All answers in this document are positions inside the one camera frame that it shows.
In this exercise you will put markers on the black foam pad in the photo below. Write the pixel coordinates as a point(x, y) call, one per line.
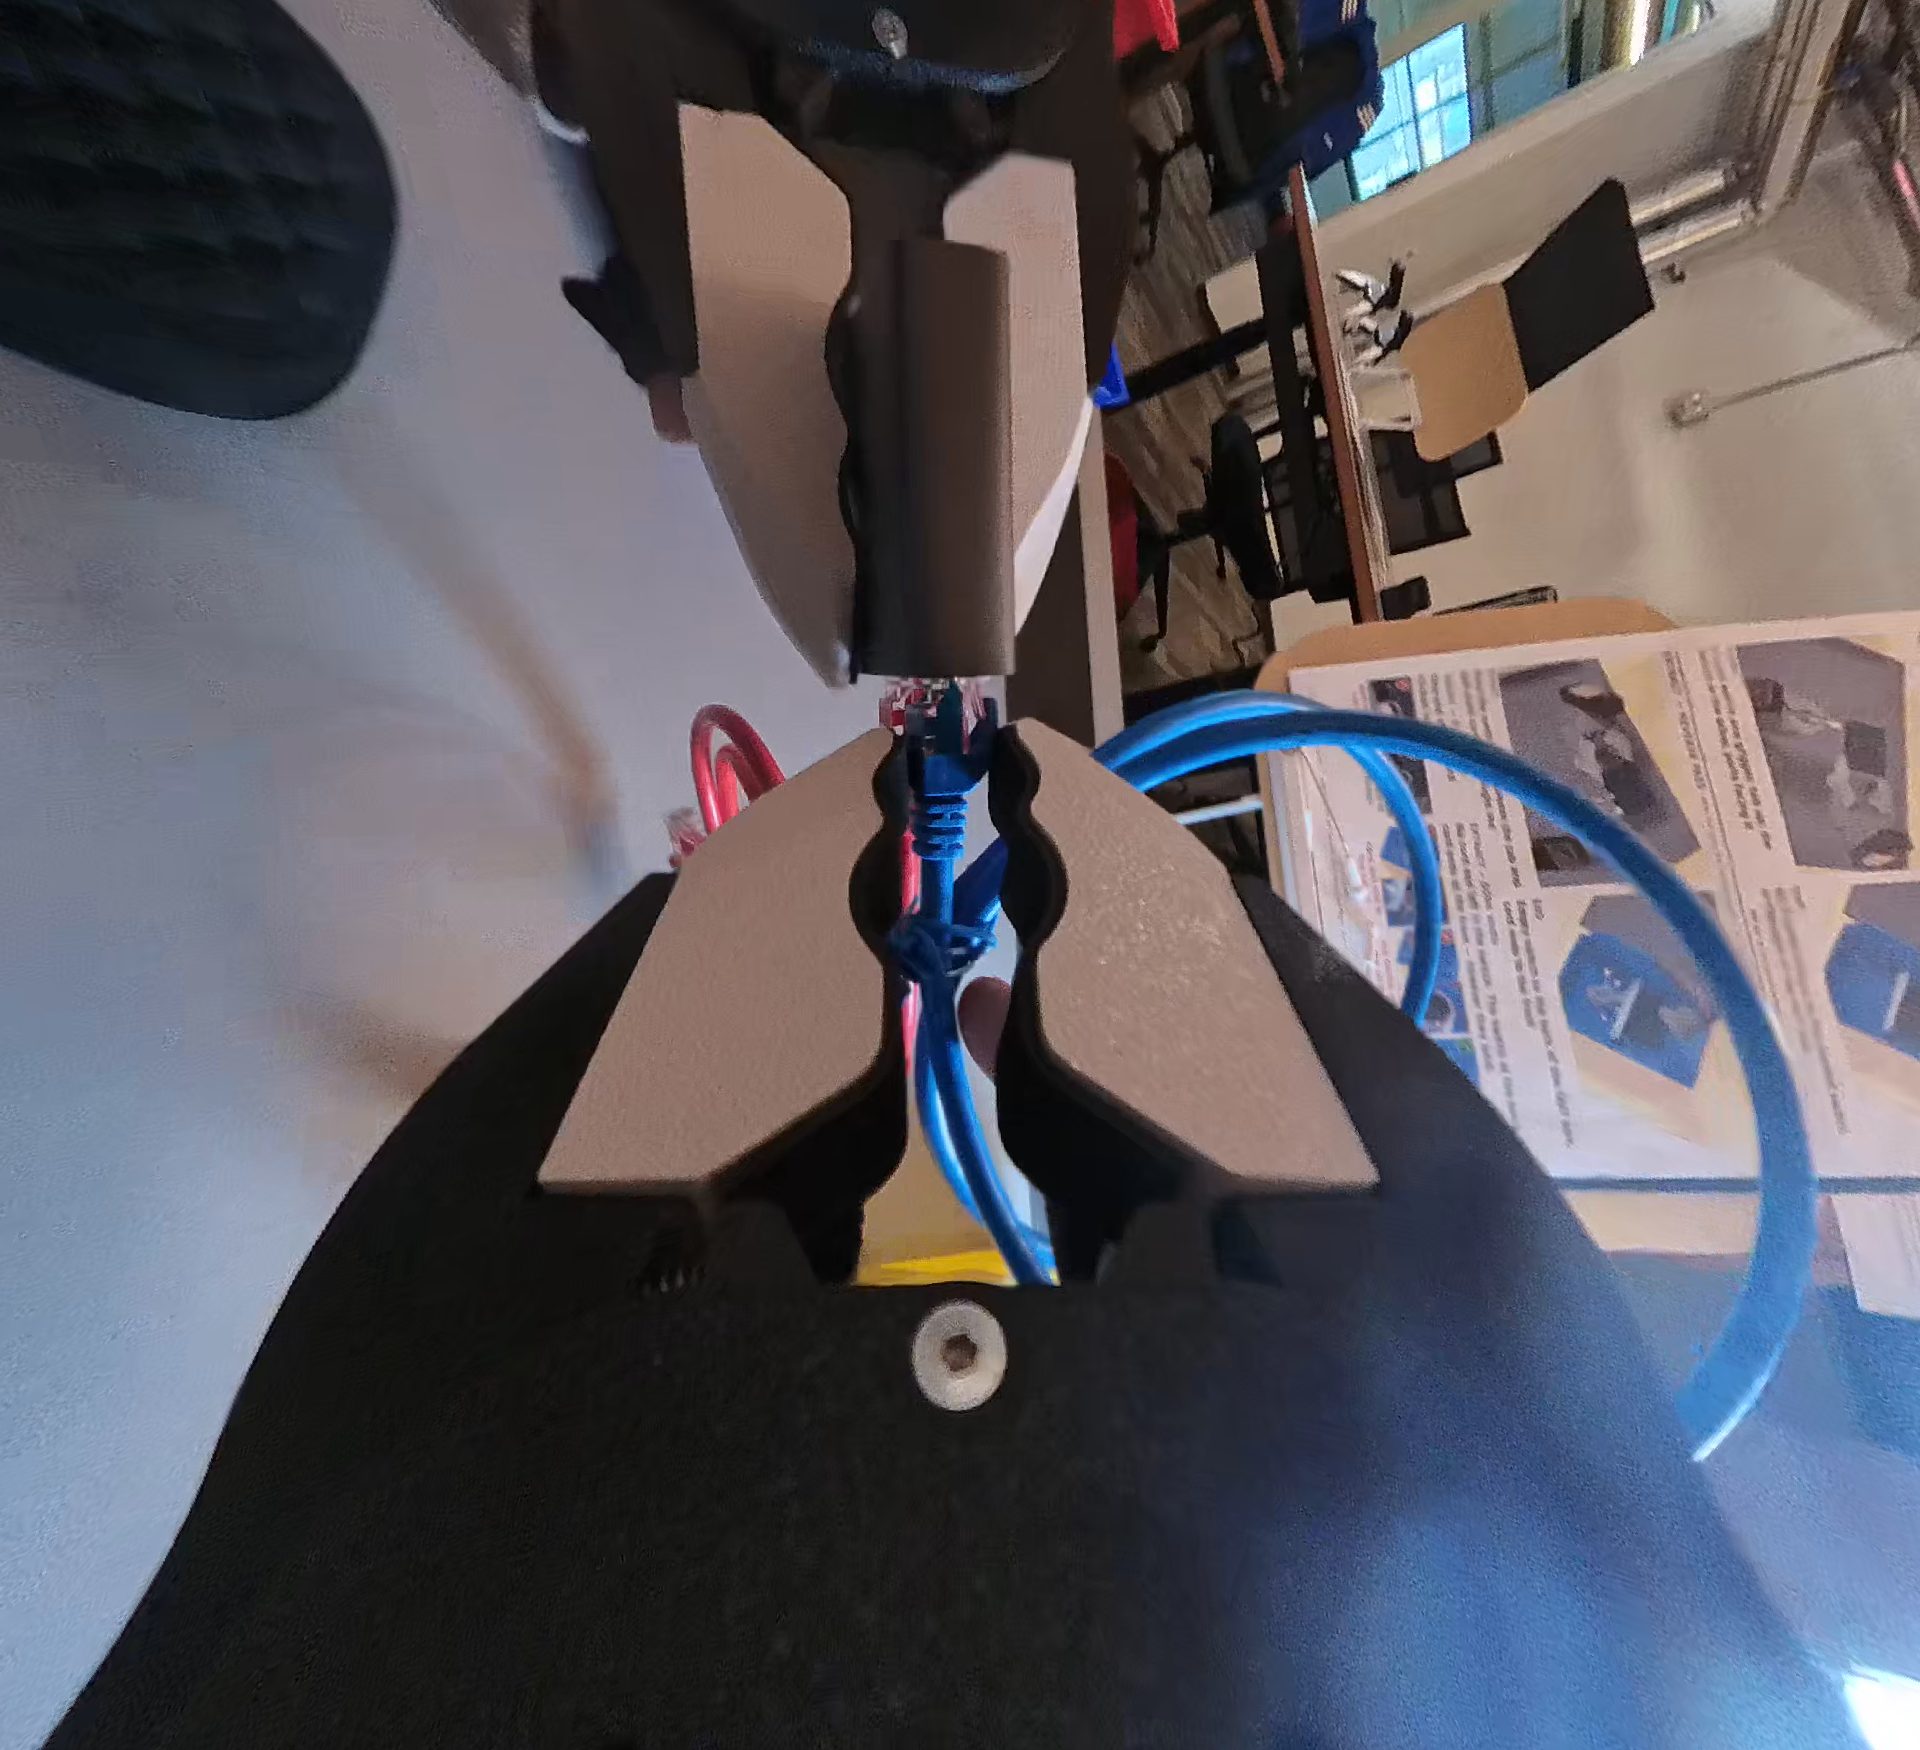
point(165, 131)

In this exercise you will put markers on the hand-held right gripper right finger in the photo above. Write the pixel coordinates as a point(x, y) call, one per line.
point(1185, 1015)

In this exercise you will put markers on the yellow plastic bin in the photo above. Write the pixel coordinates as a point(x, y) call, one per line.
point(931, 1270)

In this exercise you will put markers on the chair with black backrest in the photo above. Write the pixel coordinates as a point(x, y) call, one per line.
point(1574, 281)

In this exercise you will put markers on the blue striped cloth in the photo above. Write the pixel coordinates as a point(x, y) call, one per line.
point(1340, 85)

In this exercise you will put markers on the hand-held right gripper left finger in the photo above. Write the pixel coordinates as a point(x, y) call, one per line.
point(721, 1015)

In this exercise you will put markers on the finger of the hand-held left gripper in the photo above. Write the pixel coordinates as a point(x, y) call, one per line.
point(1047, 281)
point(764, 325)

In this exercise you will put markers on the dark grey ethernet adapter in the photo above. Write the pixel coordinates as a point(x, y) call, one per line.
point(945, 460)

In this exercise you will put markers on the brown wooden desk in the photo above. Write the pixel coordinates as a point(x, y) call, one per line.
point(1350, 491)

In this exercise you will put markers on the printed instruction sheet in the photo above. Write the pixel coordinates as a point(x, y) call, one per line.
point(1531, 971)

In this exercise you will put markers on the person's left hand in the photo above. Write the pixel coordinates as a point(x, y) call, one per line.
point(670, 408)

